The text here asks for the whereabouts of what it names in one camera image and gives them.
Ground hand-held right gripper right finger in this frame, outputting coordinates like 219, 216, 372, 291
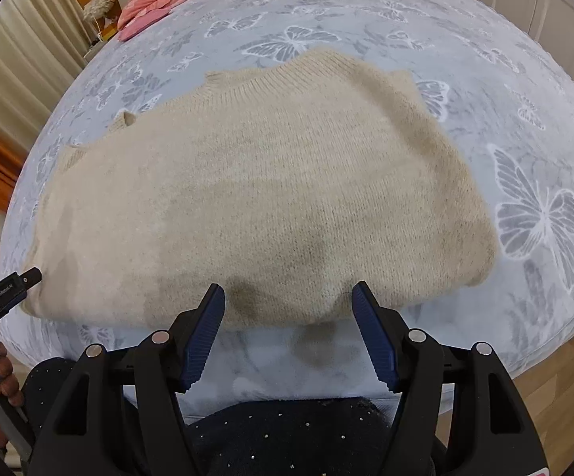
351, 280, 548, 476

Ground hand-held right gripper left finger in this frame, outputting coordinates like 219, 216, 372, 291
29, 282, 228, 476

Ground cream knit sweater black hearts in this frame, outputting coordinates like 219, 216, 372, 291
21, 48, 497, 331

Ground person's dark dotted pants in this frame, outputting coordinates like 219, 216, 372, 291
21, 357, 447, 476

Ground beige curtain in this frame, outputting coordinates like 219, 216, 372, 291
0, 0, 95, 130

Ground white nightstand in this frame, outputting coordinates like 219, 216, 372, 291
83, 35, 120, 61

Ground small pink cloth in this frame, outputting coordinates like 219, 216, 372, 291
118, 7, 169, 42

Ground white feather lamp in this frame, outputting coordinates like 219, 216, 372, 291
83, 0, 117, 40

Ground blue butterfly print duvet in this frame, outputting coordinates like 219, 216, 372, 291
0, 0, 574, 417

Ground white wardrobe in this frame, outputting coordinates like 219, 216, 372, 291
445, 0, 574, 127

